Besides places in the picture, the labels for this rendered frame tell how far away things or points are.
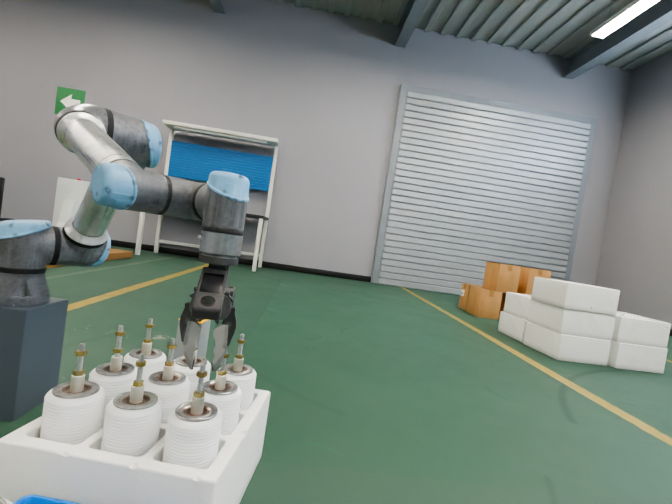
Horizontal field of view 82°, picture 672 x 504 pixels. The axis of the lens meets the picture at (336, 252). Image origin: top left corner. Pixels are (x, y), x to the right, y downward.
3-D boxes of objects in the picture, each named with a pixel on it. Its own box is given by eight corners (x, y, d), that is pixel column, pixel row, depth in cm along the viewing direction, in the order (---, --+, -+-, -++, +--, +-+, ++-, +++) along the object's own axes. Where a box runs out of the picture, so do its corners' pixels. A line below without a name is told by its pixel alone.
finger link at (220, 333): (231, 361, 77) (231, 315, 76) (228, 372, 71) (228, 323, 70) (215, 362, 76) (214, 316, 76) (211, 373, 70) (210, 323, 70)
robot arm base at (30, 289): (-36, 301, 101) (-32, 264, 101) (9, 292, 116) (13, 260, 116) (24, 308, 102) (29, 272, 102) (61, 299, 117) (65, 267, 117)
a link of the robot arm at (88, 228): (40, 243, 119) (101, 96, 95) (94, 247, 130) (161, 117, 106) (45, 274, 113) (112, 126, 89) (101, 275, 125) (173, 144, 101)
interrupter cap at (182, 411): (174, 405, 73) (174, 401, 73) (215, 403, 77) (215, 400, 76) (174, 425, 67) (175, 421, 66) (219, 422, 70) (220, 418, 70)
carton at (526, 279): (546, 298, 415) (551, 271, 414) (525, 295, 415) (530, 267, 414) (532, 294, 445) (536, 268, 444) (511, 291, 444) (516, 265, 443)
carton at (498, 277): (516, 294, 412) (521, 266, 411) (495, 291, 409) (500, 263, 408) (502, 290, 441) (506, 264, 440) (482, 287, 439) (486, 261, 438)
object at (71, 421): (20, 487, 71) (32, 391, 70) (72, 461, 80) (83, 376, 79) (55, 507, 67) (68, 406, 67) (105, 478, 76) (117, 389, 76)
